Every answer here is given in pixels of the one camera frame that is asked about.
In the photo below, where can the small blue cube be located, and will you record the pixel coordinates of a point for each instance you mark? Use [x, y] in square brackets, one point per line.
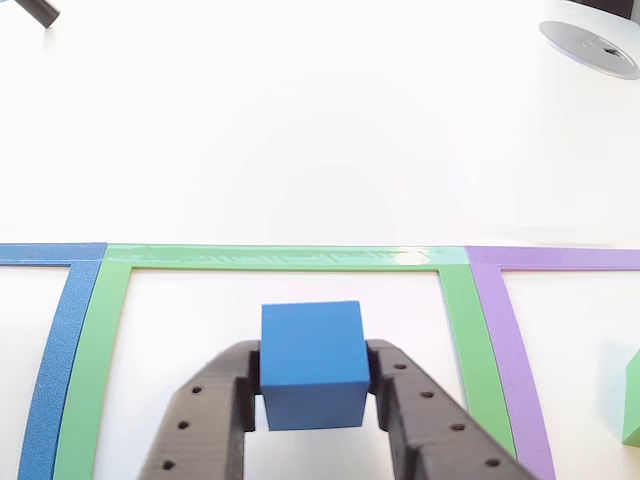
[312, 345]

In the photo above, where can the green block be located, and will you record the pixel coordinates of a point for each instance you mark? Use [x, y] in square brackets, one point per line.
[632, 405]

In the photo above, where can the thin black rod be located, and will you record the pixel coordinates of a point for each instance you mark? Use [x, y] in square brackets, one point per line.
[37, 10]

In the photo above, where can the purple square frame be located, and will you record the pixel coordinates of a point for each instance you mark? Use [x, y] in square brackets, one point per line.
[510, 340]

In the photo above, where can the green square frame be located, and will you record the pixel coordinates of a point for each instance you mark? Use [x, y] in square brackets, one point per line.
[85, 360]

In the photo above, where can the blue square frame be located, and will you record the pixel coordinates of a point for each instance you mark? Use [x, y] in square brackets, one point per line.
[55, 360]

